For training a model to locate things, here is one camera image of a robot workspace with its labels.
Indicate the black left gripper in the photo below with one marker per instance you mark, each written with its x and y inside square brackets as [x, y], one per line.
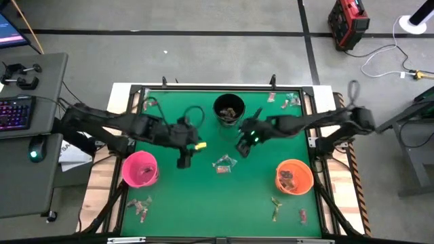
[184, 135]

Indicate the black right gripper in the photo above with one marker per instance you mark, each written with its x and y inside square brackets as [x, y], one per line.
[257, 130]

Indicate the brown orange candy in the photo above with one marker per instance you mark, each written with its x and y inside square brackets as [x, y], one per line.
[232, 112]

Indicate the silver candy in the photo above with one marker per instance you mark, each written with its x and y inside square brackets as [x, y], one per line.
[223, 114]

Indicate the teal clear candy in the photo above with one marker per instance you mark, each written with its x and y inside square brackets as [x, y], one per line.
[293, 99]

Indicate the black bucket with face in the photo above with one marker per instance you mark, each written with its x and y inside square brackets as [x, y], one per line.
[218, 101]

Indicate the clear plastic wrapper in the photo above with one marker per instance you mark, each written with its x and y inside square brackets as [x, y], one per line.
[231, 160]

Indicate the orange candy pack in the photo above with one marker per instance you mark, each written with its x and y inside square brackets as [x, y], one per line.
[223, 169]

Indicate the pink halloween bucket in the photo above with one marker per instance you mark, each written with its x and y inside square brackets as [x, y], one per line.
[132, 169]

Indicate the dark brown candy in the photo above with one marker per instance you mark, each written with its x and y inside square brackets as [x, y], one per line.
[286, 175]

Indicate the green clear candy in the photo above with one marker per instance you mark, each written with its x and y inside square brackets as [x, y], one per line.
[149, 200]

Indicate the orange halloween bucket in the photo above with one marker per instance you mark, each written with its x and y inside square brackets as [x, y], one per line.
[303, 176]

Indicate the red brown candy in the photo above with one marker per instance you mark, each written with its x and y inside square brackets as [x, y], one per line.
[289, 185]

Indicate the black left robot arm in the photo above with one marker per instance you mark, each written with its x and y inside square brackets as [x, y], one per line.
[101, 119]

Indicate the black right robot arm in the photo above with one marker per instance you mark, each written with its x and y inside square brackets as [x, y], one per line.
[322, 120]

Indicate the pale yellow tag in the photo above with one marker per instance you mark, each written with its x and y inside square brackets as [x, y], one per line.
[200, 146]

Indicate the white mounting plate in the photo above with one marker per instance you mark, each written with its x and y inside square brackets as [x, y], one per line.
[312, 142]

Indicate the green table mat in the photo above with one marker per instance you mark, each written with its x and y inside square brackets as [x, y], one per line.
[203, 203]

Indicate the white paper sheet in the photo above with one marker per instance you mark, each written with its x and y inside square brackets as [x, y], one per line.
[74, 161]

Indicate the yellow black hazard strip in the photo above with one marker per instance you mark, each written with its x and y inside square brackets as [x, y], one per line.
[356, 176]

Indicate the red black power box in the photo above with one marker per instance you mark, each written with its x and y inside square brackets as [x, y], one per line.
[349, 23]

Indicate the grey desk top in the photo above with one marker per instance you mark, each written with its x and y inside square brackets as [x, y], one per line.
[20, 189]
[51, 84]

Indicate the black computer mouse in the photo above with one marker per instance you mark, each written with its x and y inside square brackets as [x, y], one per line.
[37, 147]

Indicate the black desk caster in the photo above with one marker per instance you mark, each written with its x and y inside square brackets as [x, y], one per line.
[51, 217]

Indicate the dark metal stand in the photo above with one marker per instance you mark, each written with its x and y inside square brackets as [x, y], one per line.
[417, 162]

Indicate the black screw clamp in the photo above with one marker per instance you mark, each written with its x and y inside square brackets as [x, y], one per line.
[12, 67]
[27, 83]

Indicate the black device green edge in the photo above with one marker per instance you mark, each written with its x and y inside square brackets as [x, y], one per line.
[428, 108]

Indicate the backlit black keyboard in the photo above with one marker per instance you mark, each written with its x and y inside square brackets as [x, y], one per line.
[15, 113]

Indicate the white round stand base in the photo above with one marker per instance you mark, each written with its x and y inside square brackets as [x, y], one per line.
[407, 26]

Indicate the yellow wooden stick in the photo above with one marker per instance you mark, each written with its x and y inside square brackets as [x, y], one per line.
[27, 26]

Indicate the floor stand pole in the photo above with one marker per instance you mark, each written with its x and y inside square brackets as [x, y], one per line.
[422, 13]

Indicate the computer monitor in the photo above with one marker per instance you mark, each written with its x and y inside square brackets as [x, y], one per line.
[10, 32]

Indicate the black aluminium table frame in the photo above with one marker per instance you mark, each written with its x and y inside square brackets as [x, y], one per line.
[203, 87]

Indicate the silver metal bracket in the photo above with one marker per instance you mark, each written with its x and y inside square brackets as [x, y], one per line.
[315, 241]
[125, 240]

